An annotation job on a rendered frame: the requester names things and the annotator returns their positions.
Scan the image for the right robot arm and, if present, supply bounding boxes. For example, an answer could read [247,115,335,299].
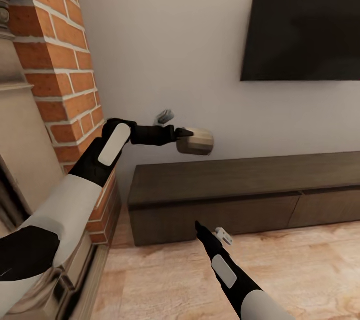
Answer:
[195,220,298,320]

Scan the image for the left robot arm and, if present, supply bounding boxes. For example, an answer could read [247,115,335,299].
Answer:
[0,109,194,320]

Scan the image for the pillar candle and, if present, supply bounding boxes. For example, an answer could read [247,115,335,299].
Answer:
[176,127,214,156]

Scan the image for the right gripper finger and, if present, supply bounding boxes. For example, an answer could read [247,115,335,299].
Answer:
[195,220,204,231]

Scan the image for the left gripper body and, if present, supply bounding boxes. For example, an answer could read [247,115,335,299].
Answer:
[144,125,176,146]

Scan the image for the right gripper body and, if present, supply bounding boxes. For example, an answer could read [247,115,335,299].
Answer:
[196,227,222,251]

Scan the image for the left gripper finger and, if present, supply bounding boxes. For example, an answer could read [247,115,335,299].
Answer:
[174,128,194,140]

